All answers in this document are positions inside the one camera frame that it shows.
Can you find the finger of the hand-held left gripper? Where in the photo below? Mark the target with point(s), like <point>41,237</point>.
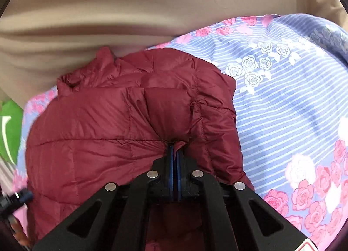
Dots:
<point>23,196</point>

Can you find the beige curtain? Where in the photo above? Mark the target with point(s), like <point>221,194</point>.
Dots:
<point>136,9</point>

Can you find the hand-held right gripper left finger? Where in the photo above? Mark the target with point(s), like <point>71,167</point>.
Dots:
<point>171,169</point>

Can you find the maroon puffer jacket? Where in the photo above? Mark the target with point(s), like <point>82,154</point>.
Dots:
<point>103,120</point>

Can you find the floral striped bed sheet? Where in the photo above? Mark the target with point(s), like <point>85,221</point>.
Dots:
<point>277,120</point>

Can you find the silver pleated curtain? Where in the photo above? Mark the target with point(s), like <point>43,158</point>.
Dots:
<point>6,171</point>

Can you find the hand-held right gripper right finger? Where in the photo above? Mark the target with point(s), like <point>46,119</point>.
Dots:
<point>179,172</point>

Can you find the green cushion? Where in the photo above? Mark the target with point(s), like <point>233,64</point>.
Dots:
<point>9,131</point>

